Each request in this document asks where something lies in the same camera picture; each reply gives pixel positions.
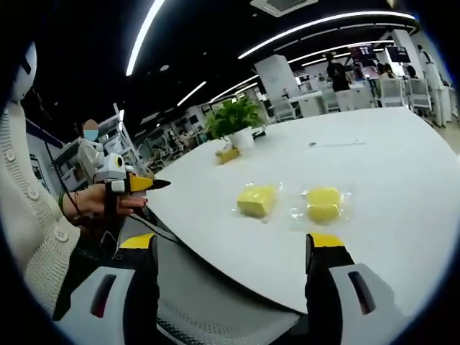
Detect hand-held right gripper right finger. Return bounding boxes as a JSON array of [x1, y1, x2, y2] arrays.
[[304, 232, 409, 345]]

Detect white chest device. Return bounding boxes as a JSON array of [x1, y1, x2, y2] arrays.
[[9, 40, 39, 104]]

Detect potted green plant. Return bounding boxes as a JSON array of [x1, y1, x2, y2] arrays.
[[203, 96, 269, 152]]

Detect ceiling air vent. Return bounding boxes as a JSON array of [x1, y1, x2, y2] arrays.
[[250, 0, 319, 17]]

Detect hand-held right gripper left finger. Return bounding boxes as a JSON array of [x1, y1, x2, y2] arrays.
[[53, 232, 161, 345]]

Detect white office chair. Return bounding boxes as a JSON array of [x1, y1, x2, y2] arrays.
[[408, 77, 434, 116], [379, 77, 407, 108]]

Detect white pillar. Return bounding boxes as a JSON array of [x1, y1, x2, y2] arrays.
[[254, 54, 305, 118]]

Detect person's left hand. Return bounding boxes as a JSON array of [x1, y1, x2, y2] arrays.
[[59, 183, 150, 220]]

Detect person's cream knit cardigan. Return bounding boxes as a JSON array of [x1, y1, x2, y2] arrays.
[[0, 100, 82, 317]]

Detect small yellow object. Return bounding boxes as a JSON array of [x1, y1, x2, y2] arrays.
[[214, 147, 241, 165]]

